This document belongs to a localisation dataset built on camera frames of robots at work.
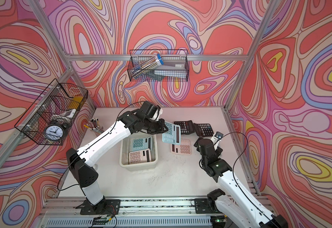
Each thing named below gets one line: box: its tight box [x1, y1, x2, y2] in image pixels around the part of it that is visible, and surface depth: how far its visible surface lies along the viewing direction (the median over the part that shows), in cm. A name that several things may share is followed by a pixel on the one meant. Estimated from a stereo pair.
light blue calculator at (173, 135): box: [162, 121, 181, 146], surface depth 80 cm
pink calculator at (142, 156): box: [128, 148, 152, 165], surface depth 90 cm
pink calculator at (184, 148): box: [170, 138, 192, 155], surface depth 95 cm
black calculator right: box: [193, 123, 214, 137], surface depth 106 cm
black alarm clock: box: [44, 120, 68, 143], surface depth 69 cm
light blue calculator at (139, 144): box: [131, 136, 153, 152], surface depth 98 cm
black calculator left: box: [173, 120, 195, 135], surface depth 107 cm
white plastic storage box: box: [119, 133, 159, 172], surface depth 89 cm
